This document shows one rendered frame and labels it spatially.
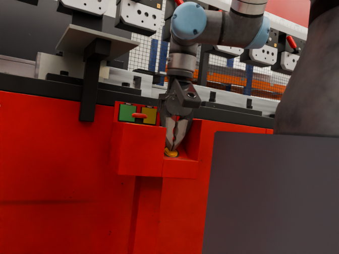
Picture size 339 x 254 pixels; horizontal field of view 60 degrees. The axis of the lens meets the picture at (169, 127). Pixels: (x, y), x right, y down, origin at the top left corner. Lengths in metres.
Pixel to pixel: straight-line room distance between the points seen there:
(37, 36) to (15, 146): 0.80
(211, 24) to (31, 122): 0.53
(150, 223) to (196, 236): 0.36
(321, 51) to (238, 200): 0.11
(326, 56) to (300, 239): 0.11
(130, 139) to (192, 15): 0.30
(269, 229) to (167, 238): 0.87
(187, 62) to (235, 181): 0.57
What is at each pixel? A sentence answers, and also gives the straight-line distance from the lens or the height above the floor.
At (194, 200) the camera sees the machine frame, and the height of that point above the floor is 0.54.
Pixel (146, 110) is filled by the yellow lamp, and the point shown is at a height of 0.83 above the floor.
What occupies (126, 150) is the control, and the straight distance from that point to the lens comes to 0.68.
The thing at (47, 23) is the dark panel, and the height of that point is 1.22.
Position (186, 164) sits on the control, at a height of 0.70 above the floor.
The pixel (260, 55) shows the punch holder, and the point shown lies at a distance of 1.39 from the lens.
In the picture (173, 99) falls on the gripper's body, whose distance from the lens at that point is 0.76.
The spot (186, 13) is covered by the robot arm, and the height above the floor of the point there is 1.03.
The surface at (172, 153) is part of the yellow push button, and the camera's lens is 0.78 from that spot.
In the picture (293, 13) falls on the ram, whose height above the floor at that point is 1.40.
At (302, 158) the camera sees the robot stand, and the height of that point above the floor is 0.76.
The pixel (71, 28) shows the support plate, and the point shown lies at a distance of 0.77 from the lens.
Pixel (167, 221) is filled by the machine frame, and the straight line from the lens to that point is 1.03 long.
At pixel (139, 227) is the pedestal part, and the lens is 0.78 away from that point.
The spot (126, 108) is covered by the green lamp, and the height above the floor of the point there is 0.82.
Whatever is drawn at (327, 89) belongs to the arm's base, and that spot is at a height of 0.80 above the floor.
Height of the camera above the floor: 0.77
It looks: 1 degrees up
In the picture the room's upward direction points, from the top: 6 degrees clockwise
